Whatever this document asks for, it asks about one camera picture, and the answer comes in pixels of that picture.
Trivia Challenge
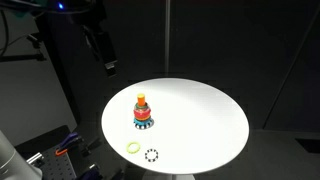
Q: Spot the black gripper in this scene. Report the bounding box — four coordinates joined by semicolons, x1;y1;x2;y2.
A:
94;29;119;78

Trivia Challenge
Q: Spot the black and white checkered ring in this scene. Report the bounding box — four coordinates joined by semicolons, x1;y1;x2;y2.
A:
144;148;160;163

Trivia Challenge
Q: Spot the orange stacking toy peg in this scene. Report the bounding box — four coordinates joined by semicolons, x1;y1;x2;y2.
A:
136;93;147;107

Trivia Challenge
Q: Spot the grey vertical pole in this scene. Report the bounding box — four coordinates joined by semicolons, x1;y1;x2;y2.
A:
164;0;172;77

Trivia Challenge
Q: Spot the black clamp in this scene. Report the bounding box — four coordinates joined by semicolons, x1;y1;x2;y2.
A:
80;137;103;158

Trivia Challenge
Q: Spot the purple clamp with orange tip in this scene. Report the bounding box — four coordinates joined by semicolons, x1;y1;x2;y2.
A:
54;131;82;157

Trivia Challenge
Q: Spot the device with blue light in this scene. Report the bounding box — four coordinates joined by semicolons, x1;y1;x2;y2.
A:
33;0;92;15

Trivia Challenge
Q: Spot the dark purple clamp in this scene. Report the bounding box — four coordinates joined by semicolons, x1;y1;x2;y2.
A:
77;163;105;180

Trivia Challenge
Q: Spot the black perforated breadboard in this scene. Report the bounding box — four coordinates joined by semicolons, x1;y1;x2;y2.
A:
14;124;99;180

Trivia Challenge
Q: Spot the small silver metal cylinder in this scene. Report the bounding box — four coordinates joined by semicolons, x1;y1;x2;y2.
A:
25;152;45;166

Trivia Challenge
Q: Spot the light grey cylindrical column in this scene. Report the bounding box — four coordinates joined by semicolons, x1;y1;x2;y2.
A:
0;129;43;180

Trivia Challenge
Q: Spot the dark green toy ring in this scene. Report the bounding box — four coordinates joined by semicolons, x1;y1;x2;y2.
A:
134;103;152;111

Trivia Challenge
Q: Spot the red transparent toy ring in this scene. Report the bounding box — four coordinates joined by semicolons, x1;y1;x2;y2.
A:
133;107;153;117

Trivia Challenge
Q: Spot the orange toy ring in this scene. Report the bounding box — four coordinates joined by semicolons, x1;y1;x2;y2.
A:
134;113;152;121

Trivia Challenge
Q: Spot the blue toy ring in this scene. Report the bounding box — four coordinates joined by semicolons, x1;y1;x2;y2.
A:
133;117;153;126

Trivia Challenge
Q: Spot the yellow-green toy ring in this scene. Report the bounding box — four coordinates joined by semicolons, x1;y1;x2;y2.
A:
126;141;141;155

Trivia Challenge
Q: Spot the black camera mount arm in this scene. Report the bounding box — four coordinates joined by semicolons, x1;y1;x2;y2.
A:
0;32;48;64

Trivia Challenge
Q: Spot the black cable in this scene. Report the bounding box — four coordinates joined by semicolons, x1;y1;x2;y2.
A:
0;9;11;58

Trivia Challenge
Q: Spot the white table pedestal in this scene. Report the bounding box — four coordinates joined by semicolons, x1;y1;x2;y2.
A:
141;169;196;180

